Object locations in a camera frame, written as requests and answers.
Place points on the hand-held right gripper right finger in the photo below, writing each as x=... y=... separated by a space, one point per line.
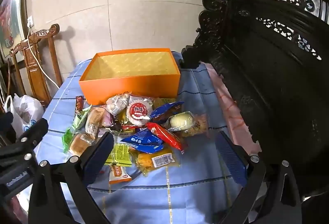
x=231 y=159

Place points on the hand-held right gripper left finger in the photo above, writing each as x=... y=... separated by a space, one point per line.
x=99 y=156

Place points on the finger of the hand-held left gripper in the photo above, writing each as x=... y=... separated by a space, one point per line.
x=33 y=132

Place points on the pale round pastry clear packet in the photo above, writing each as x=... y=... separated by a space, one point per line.
x=180 y=120

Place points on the orange cardboard box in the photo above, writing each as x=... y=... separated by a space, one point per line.
x=128 y=85

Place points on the yellow green printed packet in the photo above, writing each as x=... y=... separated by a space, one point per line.
x=120 y=154

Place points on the white plastic bag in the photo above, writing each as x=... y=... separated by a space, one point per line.
x=25 y=111

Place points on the bread bun clear packet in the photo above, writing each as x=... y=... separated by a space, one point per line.
x=78 y=144

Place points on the orange and white snack packet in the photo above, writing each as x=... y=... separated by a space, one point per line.
x=118 y=174

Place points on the pink purple snack packet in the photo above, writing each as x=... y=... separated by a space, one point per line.
x=108 y=120

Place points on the brown bread clear packet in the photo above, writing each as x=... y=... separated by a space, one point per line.
x=95 y=118

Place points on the light green snack packet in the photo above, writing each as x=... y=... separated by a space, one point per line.
x=81 y=118

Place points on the brown crispy snack packet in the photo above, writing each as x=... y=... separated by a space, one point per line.
x=199 y=125

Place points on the large blue snack packet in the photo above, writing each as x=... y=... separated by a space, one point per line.
x=144 y=140

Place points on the yellow packet with barcode label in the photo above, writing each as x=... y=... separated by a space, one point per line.
x=149 y=162

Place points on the pink cloth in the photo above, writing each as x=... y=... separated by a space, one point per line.
x=228 y=105

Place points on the clear packet of small balls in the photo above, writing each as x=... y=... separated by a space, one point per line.
x=117 y=104

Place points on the dark red snack bar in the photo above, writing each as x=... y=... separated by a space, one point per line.
x=79 y=103

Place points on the blue checked tablecloth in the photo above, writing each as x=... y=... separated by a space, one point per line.
x=180 y=188

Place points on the white round pastry red label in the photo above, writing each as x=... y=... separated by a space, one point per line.
x=138 y=111

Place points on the brown carved wooden chair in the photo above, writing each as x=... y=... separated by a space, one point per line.
x=33 y=64

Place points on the long red snack packet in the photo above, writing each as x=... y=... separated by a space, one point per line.
x=167 y=136

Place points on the small blue snack packet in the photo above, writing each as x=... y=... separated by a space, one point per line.
x=164 y=111

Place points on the tan snack packet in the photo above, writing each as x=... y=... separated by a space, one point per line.
x=165 y=100

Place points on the dark carved wooden sofa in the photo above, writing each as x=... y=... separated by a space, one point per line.
x=270 y=72

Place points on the white wall socket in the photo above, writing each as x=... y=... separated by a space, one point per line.
x=30 y=21

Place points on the wall poster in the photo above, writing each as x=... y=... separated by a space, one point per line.
x=10 y=21

